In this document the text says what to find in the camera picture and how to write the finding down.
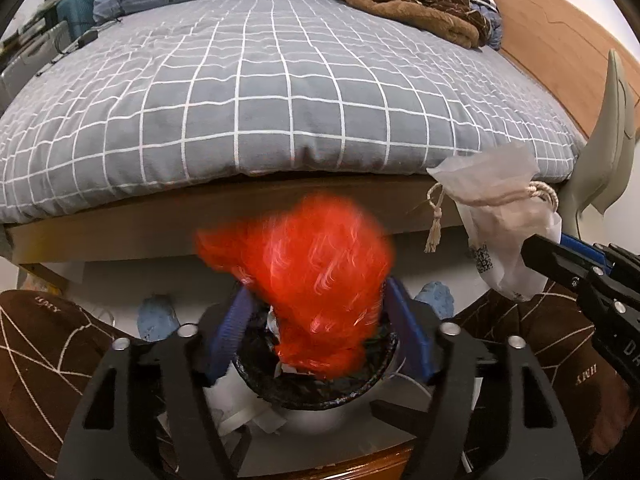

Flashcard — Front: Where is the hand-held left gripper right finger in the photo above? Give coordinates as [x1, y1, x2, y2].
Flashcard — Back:
[384, 276, 586, 480]

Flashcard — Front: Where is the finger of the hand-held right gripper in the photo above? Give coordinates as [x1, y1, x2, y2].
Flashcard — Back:
[520, 232, 623, 313]
[559, 232, 640, 281]

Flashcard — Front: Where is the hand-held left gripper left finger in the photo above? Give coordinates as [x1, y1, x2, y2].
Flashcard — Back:
[55, 285, 258, 480]

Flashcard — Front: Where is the red plastic bag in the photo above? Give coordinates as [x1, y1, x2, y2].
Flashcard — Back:
[194, 195, 396, 378]

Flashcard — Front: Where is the translucent drawstring pouch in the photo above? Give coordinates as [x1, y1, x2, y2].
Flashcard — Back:
[424, 142, 563, 303]

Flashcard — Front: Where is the black-lined trash bin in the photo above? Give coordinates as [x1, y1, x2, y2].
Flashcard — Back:
[202, 305, 401, 436]

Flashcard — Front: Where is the blue fuzzy slipper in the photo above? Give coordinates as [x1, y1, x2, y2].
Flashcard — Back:
[137, 294, 180, 341]
[415, 281, 456, 318]

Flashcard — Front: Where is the person's right leg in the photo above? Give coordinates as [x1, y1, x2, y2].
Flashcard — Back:
[450, 280, 640, 480]

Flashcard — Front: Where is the person's leg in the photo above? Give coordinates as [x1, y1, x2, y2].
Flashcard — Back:
[450, 280, 640, 480]
[0, 289, 166, 478]

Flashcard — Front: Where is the reddish wooden stool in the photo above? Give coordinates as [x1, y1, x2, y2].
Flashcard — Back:
[235, 437, 416, 480]

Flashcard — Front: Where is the person's left leg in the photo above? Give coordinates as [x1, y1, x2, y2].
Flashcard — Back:
[0, 289, 166, 478]

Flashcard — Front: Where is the wooden headboard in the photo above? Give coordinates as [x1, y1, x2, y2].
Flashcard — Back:
[487, 0, 640, 138]

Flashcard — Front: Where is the grey checkered bed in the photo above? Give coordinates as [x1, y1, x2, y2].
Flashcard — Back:
[0, 0, 588, 266]

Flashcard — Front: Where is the grey suitcase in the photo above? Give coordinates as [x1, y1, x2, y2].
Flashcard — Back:
[0, 20, 71, 111]

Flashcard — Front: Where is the black charger with cable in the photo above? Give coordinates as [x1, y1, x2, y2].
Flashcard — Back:
[35, 27, 101, 78]

